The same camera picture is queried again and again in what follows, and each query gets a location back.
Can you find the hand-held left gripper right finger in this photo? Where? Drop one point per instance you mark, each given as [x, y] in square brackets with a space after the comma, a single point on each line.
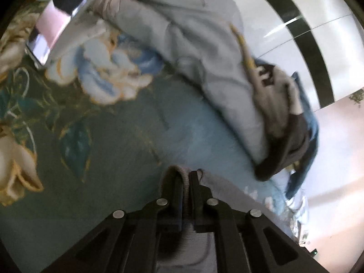
[195, 202]

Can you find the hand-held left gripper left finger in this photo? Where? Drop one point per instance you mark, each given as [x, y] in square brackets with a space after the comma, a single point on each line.
[177, 202]

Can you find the grey knit garment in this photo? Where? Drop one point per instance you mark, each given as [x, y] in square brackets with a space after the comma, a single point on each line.
[227, 197]

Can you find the floral teal bedspread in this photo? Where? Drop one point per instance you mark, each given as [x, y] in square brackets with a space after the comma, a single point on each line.
[108, 148]

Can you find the grey and dark sweater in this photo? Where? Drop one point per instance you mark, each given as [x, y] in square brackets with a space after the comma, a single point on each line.
[287, 136]

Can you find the blue garment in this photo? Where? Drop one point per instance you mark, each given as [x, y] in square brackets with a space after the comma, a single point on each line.
[311, 130]

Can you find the light grey hoodie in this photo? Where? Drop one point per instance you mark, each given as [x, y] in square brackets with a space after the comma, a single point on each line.
[199, 62]

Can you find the pale pink cloth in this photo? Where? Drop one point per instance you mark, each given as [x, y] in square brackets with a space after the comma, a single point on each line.
[109, 1]

